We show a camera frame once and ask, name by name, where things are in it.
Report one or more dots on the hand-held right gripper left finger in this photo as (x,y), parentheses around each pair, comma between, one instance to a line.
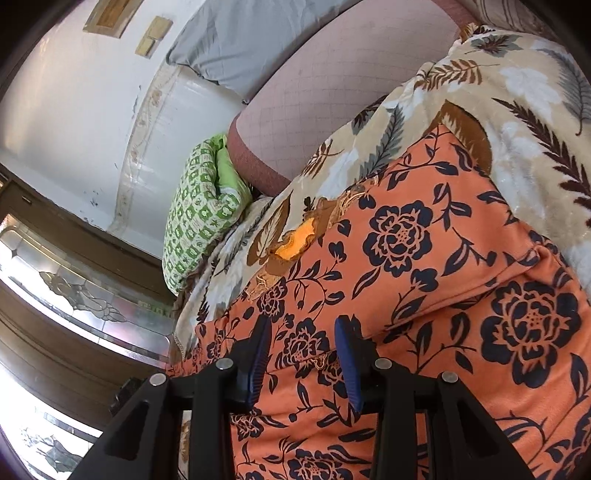
(256,357)

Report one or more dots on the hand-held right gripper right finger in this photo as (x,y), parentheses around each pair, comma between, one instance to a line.
(347,364)

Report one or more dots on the orange floral garment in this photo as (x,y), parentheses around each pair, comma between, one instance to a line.
(415,286)

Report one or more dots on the green patterned pillow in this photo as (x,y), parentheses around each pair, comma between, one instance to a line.
(203,203)

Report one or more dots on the brown glass-panel wardrobe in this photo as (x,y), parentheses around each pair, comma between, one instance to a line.
(69,323)

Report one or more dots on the white padded headboard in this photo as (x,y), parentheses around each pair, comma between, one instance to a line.
(184,134)

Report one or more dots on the pink checked mattress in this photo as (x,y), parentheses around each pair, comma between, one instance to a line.
(332,83)

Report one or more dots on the beige leaf-print blanket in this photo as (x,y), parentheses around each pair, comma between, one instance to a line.
(508,115)

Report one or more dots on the grey leaf-print pillow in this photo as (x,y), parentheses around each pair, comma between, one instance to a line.
(249,41)

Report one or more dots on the wooden wall switch plate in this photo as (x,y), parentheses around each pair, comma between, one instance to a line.
(153,36)

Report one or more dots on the wooden wall frame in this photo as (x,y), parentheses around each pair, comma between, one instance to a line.
(107,14)

